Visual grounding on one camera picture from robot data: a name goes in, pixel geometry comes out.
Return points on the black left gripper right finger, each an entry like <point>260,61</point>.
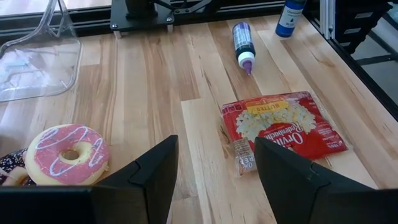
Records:
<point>304,196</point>

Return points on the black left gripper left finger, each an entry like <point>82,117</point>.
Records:
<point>146,186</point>

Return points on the red popcorn bag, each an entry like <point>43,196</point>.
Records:
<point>280,124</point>

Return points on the pink frosted donut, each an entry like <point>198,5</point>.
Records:
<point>46,155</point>

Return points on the chocolate sprinkle donut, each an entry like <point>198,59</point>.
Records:
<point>9,161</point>

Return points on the purple food colouring bottle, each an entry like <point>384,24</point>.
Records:
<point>243,40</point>

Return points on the blue food colouring bottle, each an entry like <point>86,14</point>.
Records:
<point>289,21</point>

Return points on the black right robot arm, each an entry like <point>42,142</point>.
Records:
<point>141,7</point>

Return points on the clear plastic tray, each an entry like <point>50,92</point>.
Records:
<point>40,68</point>

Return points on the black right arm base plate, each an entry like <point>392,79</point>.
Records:
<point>140,23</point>

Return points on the black aluminium table frame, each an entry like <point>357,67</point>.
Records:
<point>96,21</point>

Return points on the silver aluminium rig frame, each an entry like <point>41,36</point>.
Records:
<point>328,18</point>

